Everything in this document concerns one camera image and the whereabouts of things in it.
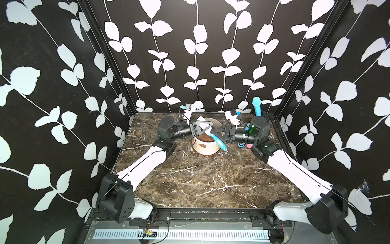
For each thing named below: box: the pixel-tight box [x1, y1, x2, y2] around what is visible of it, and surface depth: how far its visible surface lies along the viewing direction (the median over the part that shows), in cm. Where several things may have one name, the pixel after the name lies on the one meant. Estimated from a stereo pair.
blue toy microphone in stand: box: [251, 96, 262, 117], surface depth 88 cm
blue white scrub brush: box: [209, 133, 228, 152], surface depth 66 cm
